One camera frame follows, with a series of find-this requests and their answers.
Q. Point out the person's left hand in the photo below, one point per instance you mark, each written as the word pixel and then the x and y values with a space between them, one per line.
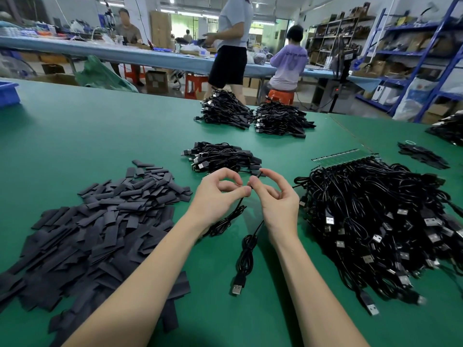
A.
pixel 213 198

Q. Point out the person's right hand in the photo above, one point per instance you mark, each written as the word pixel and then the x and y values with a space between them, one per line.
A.
pixel 278 209

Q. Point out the pile of black sleeve strips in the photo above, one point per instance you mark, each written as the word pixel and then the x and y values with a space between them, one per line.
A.
pixel 87 235

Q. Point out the person's left forearm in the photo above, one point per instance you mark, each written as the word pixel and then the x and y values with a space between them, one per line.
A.
pixel 137 292

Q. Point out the person's right forearm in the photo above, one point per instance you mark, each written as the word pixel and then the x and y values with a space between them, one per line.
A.
pixel 318 300

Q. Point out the orange plastic stool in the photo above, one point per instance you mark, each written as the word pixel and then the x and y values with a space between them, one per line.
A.
pixel 281 97

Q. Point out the small upright cardboard box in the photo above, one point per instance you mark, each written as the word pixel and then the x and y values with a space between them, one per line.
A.
pixel 158 81

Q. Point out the black tripod stand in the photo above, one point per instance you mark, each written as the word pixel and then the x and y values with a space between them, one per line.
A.
pixel 341 65

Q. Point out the green plastic bag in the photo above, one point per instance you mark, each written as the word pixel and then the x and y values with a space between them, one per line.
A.
pixel 105 77

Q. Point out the white plastic bag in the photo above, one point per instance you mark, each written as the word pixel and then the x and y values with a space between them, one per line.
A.
pixel 412 104

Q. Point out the dark storage shelf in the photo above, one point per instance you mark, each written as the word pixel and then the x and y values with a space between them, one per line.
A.
pixel 333 32

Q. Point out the long blue work table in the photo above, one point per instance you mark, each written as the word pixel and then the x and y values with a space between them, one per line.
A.
pixel 87 52

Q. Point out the open cardboard box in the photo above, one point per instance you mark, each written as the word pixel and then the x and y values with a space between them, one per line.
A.
pixel 56 79

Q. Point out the blue metal shelving rack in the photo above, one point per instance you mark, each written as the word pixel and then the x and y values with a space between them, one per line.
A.
pixel 409 26

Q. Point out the blue plastic bin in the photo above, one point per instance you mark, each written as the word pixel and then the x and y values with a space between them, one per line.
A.
pixel 7 94

